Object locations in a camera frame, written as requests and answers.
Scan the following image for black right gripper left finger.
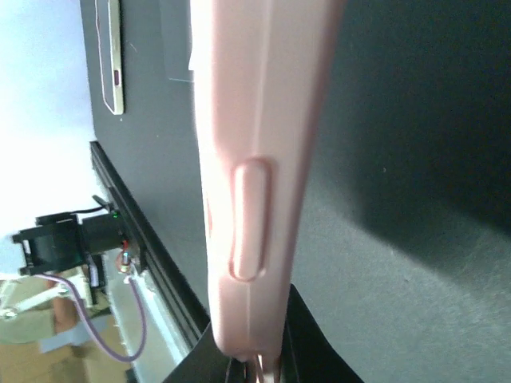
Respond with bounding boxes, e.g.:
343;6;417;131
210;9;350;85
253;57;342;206
164;324;240;383

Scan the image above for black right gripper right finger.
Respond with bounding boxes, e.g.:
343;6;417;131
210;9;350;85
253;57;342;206
280;285;362;383

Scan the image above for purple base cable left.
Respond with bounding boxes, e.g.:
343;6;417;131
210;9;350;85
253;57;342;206
34;247;149;363

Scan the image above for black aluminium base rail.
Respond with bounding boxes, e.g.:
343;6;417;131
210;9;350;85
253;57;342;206
89;141;209;348

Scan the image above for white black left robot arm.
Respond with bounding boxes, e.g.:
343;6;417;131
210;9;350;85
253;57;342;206
11;195;127;277

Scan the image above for gold rimmed phone case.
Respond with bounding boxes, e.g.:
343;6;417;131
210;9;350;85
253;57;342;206
94;0;125;116

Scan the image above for pink phone case with ring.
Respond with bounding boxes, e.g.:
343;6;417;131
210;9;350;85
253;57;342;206
190;1;345;382

